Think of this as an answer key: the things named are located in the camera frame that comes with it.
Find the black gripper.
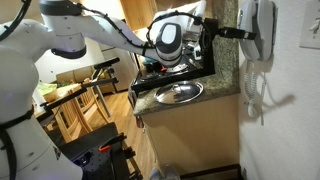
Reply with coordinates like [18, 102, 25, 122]
[202, 17, 258, 42]

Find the wooden slatted chair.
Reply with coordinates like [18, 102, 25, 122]
[74, 78, 113, 124]
[53, 96, 95, 143]

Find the white handset cord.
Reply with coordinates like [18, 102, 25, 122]
[244, 59, 268, 127]

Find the orange clamp handle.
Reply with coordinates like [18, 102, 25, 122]
[98, 144, 112, 153]

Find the black perforated robot cart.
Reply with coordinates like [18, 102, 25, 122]
[59, 122, 144, 180]

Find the teal and white kettle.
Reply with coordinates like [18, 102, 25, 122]
[141, 55, 159, 65]

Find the white intercom handset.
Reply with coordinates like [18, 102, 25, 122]
[237, 0, 265, 62]

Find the beige counter cabinet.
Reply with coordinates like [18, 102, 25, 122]
[139, 93, 241, 177]

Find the wooden dining table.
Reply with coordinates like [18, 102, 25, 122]
[34, 83, 84, 121]

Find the yellow green bag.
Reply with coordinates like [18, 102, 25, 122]
[37, 82, 59, 97]

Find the brown low cabinet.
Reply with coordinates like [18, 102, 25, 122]
[55, 65, 116, 96]

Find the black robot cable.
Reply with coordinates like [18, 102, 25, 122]
[0, 0, 213, 180]

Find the wooden table with clutter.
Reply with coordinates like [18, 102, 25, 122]
[39, 57, 121, 118]

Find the black kitchen stove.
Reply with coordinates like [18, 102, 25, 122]
[130, 18, 219, 96]

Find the white light switch plate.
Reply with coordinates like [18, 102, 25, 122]
[299, 0, 320, 50]

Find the shiny steel pot lid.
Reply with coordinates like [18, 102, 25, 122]
[153, 80, 204, 105]

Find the wooden upper cabinet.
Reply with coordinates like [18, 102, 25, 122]
[119, 0, 214, 32]

